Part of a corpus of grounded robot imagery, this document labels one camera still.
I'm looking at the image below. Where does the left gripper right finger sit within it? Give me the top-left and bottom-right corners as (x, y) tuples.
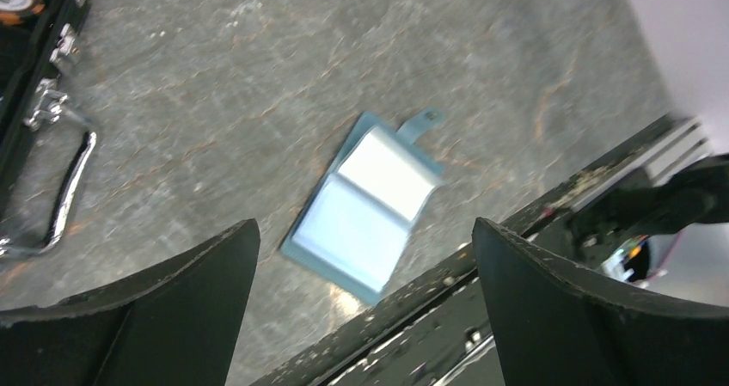
(472, 218), (728, 385)

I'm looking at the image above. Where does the black poker chip case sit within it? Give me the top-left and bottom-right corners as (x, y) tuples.
(1, 0), (100, 261)

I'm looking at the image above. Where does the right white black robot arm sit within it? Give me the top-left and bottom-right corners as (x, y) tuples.
(569, 154), (728, 266)

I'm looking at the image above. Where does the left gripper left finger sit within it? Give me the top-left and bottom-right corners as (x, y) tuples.
(1, 219), (260, 385)

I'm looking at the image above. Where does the blue card holder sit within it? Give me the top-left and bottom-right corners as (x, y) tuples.
(280, 107), (444, 305)

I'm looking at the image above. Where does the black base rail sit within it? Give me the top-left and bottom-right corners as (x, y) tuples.
(260, 116), (711, 385)

